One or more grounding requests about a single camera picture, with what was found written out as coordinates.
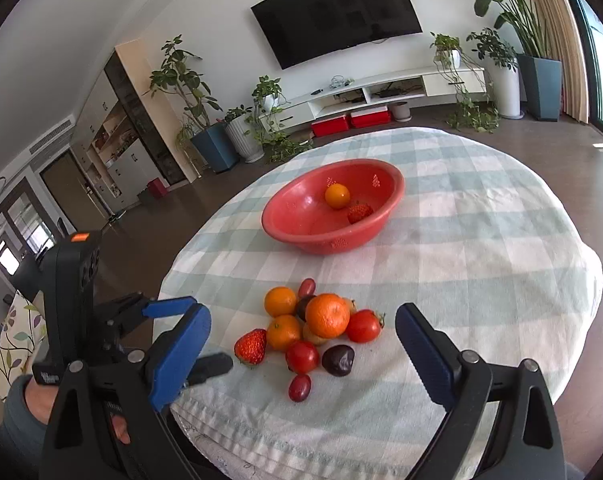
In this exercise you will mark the person's left forearm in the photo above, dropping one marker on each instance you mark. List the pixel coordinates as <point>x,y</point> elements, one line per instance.
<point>16,440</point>

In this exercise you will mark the white television console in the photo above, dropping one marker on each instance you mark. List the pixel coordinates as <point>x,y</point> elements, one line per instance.
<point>421,85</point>

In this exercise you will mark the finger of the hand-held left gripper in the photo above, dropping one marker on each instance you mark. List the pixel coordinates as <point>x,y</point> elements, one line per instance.
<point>214,365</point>
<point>169,306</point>

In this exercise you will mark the brown longan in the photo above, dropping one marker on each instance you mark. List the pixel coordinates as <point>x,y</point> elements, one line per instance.
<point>352,305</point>
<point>312,337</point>

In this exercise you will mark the tall white round planter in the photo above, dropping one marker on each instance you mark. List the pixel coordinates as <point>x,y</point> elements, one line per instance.
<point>505,90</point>

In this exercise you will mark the wooden display cabinet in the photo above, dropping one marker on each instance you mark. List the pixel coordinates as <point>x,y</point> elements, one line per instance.
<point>136,120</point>

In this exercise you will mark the floral chair cover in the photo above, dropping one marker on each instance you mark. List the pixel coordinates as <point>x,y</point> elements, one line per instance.
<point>13,340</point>

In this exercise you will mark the red storage box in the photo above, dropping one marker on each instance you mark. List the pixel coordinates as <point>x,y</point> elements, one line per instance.
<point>331,126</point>
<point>370,118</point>

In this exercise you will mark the trailing pothos in white pot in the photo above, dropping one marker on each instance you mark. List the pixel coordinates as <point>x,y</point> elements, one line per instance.
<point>454,57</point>
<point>270,101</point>

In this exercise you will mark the large orange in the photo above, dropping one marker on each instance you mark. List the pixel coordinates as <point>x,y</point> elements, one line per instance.
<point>327,315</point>

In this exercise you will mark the tall leafy tree plant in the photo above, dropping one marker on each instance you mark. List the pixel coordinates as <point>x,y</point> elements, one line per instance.
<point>181,75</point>

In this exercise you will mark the dark entrance door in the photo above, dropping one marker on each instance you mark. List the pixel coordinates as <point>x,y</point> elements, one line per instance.
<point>71,195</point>

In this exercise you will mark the ribbed white planter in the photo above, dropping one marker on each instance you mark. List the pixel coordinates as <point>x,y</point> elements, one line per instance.
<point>245,140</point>

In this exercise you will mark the bushy green plant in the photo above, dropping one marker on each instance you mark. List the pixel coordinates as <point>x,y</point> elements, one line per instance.
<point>494,47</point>

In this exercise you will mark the red stool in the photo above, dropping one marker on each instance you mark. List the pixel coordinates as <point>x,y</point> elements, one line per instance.
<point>157,189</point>

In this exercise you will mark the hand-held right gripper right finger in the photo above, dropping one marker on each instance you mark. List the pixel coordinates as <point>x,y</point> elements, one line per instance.
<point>424,355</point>

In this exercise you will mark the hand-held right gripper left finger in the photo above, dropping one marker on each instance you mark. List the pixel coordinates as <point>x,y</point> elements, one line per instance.
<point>176,355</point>

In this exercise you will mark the person's left hand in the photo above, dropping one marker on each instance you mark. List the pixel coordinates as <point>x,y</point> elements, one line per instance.
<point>37,402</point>

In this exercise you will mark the glass sliding door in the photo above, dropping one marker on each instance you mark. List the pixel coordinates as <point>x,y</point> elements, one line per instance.
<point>601,70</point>

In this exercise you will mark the black set-top box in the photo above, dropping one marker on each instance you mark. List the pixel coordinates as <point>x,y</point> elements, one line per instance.
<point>389,92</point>

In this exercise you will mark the red plastic colander bowl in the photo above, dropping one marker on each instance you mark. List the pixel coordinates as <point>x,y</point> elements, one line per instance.
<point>301,210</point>

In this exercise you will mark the dark red plum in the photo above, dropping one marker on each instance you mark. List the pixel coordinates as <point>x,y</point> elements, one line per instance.
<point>338,360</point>
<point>302,307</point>

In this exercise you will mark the beige curtain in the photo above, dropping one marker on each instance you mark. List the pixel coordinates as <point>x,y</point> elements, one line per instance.
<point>556,35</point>

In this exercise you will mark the tall broad-leaf plant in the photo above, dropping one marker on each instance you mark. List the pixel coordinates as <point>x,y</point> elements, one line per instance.
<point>521,10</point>

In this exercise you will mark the small green plant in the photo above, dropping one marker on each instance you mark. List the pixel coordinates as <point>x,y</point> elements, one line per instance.
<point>237,112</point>

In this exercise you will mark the blue-grey square planter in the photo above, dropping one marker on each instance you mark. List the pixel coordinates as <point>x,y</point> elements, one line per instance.
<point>214,147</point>
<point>540,87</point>

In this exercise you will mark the small orange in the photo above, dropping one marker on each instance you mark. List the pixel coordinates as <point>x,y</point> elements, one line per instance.
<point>337,195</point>

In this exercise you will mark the red cherry tomato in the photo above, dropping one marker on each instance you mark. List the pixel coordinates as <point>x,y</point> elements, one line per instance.
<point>300,387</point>

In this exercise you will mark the white air vent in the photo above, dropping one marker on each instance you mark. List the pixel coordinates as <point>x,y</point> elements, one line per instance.
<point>51,135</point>

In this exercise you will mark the strawberry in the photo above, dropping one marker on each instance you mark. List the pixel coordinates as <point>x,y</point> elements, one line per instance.
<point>360,212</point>
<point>251,346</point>

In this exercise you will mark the red grape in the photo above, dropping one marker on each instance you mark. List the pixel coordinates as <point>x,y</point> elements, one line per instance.
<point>306,287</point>

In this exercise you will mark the checked tablecloth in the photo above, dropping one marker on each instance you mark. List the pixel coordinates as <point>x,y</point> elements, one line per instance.
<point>481,260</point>

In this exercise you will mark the black wall television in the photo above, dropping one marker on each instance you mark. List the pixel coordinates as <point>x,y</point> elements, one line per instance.
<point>331,10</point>

